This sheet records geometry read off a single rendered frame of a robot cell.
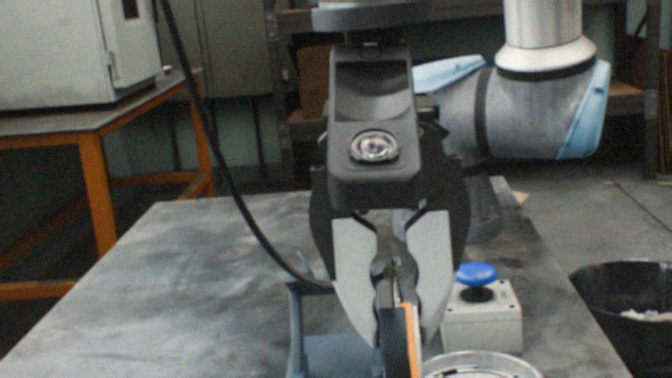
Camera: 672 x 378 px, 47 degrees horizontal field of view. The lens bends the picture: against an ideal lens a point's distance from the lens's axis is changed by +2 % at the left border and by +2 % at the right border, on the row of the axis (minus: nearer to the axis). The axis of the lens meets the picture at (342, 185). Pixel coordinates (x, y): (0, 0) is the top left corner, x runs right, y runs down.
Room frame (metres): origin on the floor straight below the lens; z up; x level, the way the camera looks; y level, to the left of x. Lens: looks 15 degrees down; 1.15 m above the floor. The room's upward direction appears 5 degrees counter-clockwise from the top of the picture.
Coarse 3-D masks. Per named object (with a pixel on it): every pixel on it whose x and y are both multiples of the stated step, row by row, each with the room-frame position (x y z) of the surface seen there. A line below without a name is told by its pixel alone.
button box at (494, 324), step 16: (464, 288) 0.68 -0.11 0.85; (496, 288) 0.69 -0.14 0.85; (448, 304) 0.66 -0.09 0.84; (464, 304) 0.66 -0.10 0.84; (480, 304) 0.65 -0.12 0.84; (496, 304) 0.65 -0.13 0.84; (512, 304) 0.65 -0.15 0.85; (448, 320) 0.64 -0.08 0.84; (464, 320) 0.64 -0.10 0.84; (480, 320) 0.64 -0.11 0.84; (496, 320) 0.64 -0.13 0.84; (512, 320) 0.64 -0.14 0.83; (448, 336) 0.64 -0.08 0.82; (464, 336) 0.64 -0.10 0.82; (480, 336) 0.64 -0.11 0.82; (496, 336) 0.64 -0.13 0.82; (512, 336) 0.64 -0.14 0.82; (448, 352) 0.64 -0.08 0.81; (512, 352) 0.64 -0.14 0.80
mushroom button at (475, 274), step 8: (464, 264) 0.68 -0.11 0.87; (472, 264) 0.68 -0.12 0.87; (480, 264) 0.68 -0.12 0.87; (488, 264) 0.68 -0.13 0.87; (464, 272) 0.67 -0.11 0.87; (472, 272) 0.66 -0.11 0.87; (480, 272) 0.66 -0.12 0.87; (488, 272) 0.66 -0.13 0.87; (496, 272) 0.67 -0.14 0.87; (456, 280) 0.67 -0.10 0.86; (464, 280) 0.66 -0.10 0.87; (472, 280) 0.65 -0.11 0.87; (480, 280) 0.65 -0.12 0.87; (488, 280) 0.66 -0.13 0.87; (472, 288) 0.67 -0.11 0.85; (480, 288) 0.67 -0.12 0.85
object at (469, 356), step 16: (464, 352) 0.57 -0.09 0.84; (480, 352) 0.57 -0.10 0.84; (496, 352) 0.57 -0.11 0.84; (432, 368) 0.57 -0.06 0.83; (448, 368) 0.57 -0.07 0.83; (464, 368) 0.57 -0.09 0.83; (480, 368) 0.57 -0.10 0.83; (496, 368) 0.56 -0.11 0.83; (512, 368) 0.56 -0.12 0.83; (528, 368) 0.54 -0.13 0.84
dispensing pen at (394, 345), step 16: (384, 272) 0.46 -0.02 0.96; (400, 272) 0.45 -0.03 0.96; (400, 288) 0.45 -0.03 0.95; (400, 304) 0.45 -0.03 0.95; (384, 320) 0.42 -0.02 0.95; (400, 320) 0.42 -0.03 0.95; (384, 336) 0.42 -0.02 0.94; (400, 336) 0.42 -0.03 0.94; (384, 352) 0.41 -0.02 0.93; (400, 352) 0.41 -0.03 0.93; (384, 368) 0.41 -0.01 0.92; (400, 368) 0.41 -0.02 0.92
